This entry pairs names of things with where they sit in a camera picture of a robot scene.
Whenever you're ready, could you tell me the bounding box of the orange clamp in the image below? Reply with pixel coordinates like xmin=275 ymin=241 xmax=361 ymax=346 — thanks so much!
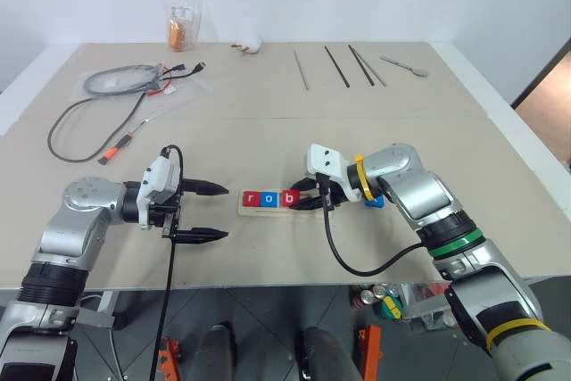
xmin=353 ymin=324 xmax=384 ymax=374
xmin=160 ymin=336 xmax=183 ymax=380

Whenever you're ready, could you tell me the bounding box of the white crumpled item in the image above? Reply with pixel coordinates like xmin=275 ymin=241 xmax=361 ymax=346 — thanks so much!
xmin=230 ymin=32 xmax=265 ymax=56

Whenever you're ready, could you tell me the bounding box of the grey chopstick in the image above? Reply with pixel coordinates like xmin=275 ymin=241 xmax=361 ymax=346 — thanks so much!
xmin=293 ymin=50 xmax=310 ymax=90
xmin=354 ymin=48 xmax=388 ymax=88

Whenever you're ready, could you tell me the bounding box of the dark chopstick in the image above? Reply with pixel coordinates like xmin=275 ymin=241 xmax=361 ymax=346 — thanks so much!
xmin=347 ymin=44 xmax=376 ymax=87
xmin=324 ymin=45 xmax=351 ymax=88

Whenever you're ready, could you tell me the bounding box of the green yellow item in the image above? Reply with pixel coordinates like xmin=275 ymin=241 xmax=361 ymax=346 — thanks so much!
xmin=377 ymin=297 xmax=403 ymax=320

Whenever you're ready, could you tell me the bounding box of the long dark cable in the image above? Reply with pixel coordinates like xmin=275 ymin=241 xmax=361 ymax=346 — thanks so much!
xmin=47 ymin=89 xmax=149 ymax=164

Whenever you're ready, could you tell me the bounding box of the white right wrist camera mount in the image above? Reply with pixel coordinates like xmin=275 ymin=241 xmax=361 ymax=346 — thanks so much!
xmin=306 ymin=143 xmax=363 ymax=202

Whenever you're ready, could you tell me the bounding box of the orange black screwdriver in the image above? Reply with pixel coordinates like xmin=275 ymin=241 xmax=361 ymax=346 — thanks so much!
xmin=97 ymin=117 xmax=155 ymax=166

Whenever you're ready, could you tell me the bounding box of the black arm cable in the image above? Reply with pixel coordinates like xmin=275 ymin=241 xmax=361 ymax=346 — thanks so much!
xmin=315 ymin=171 xmax=427 ymax=276
xmin=148 ymin=144 xmax=186 ymax=381

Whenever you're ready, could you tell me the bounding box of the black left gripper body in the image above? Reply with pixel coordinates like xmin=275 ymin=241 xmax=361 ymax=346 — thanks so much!
xmin=148 ymin=178 xmax=186 ymax=242

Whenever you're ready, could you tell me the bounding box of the bagged grey cable bundle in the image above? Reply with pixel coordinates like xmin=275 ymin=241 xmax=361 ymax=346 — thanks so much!
xmin=70 ymin=62 xmax=211 ymax=100

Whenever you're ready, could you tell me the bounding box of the grey coiled cable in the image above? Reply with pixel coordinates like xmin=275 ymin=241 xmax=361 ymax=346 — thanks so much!
xmin=82 ymin=64 xmax=164 ymax=97

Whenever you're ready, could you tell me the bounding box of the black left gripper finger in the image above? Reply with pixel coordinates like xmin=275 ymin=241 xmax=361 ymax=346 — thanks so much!
xmin=171 ymin=228 xmax=230 ymax=244
xmin=180 ymin=178 xmax=230 ymax=198

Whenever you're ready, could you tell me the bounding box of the red letter b block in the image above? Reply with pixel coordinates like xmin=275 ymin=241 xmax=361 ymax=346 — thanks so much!
xmin=281 ymin=189 xmax=302 ymax=210

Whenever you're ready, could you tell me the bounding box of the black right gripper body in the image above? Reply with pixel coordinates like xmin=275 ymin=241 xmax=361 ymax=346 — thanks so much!
xmin=306 ymin=173 xmax=354 ymax=212

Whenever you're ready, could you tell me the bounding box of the metal spoon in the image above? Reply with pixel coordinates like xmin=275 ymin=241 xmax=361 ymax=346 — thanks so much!
xmin=379 ymin=55 xmax=430 ymax=79

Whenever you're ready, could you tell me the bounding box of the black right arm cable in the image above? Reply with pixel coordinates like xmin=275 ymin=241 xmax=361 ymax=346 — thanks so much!
xmin=315 ymin=171 xmax=427 ymax=276

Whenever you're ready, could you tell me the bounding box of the clear bag with orange contents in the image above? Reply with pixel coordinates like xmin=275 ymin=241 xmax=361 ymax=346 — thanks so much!
xmin=160 ymin=0 xmax=204 ymax=53

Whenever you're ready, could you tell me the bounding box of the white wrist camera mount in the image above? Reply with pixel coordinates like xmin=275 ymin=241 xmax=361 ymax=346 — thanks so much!
xmin=306 ymin=143 xmax=363 ymax=202
xmin=136 ymin=157 xmax=182 ymax=231

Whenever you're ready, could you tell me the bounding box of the wooden letter tray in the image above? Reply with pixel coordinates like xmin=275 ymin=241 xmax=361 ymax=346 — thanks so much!
xmin=237 ymin=187 xmax=329 ymax=220

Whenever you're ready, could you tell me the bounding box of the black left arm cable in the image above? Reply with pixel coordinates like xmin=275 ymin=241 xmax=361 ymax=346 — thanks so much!
xmin=148 ymin=144 xmax=186 ymax=381

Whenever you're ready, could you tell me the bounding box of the black cable with plugs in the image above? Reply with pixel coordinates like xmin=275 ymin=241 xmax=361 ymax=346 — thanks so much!
xmin=158 ymin=61 xmax=208 ymax=82

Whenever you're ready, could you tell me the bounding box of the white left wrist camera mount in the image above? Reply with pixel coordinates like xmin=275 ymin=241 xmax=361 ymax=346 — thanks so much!
xmin=136 ymin=157 xmax=182 ymax=231

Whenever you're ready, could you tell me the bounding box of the dark rounded shape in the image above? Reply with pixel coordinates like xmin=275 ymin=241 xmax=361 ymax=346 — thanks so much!
xmin=194 ymin=323 xmax=236 ymax=381
xmin=295 ymin=326 xmax=363 ymax=381

